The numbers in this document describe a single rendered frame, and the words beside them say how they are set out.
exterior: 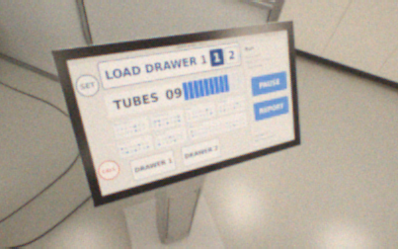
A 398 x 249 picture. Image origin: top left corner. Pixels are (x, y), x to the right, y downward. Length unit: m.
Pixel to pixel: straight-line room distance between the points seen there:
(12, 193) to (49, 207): 0.24
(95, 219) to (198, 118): 1.16
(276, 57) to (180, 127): 0.28
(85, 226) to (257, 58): 1.30
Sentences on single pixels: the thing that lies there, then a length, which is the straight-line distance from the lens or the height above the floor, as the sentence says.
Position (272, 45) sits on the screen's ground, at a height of 1.16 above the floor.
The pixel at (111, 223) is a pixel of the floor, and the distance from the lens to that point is 1.61.
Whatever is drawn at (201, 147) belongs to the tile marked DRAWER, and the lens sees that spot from 0.60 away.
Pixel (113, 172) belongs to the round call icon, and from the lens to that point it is 0.57.
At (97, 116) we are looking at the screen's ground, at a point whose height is 1.10.
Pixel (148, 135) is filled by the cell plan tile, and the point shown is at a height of 1.05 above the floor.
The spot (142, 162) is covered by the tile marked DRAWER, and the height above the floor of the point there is 1.01.
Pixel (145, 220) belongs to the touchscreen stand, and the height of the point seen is 0.04.
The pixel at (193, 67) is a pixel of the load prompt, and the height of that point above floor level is 1.15.
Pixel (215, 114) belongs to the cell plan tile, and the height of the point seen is 1.06.
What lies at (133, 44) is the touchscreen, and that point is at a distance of 0.55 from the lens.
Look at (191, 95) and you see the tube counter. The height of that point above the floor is 1.10.
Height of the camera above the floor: 1.51
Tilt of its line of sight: 51 degrees down
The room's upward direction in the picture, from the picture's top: 10 degrees clockwise
